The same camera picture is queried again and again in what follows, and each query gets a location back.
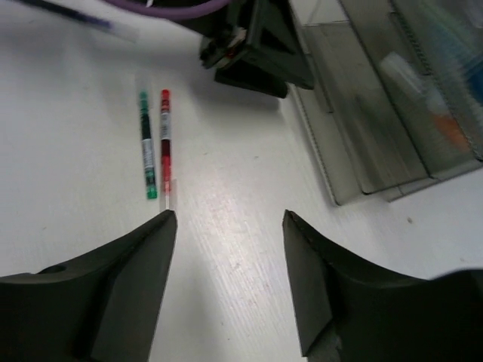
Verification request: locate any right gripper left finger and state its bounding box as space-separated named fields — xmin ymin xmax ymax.
xmin=1 ymin=210 xmax=177 ymax=361

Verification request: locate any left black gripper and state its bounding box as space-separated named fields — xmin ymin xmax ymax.
xmin=199 ymin=1 xmax=315 ymax=99

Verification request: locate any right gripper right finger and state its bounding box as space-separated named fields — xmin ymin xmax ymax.
xmin=282 ymin=210 xmax=482 ymax=361

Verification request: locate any red refill pen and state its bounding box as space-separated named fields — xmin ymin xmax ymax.
xmin=160 ymin=89 xmax=175 ymax=210

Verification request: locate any clear plastic drawer organizer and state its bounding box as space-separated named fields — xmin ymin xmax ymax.
xmin=294 ymin=1 xmax=482 ymax=206

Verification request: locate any dark blue pen refill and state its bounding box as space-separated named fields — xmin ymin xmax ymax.
xmin=17 ymin=0 xmax=137 ymax=42

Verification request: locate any green refill pen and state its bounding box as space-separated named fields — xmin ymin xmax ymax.
xmin=137 ymin=79 xmax=158 ymax=200

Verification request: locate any orange highlighter marker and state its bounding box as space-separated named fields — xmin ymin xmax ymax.
xmin=380 ymin=52 xmax=469 ymax=151

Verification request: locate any blue highlighter marker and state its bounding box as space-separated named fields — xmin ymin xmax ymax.
xmin=425 ymin=1 xmax=482 ymax=103

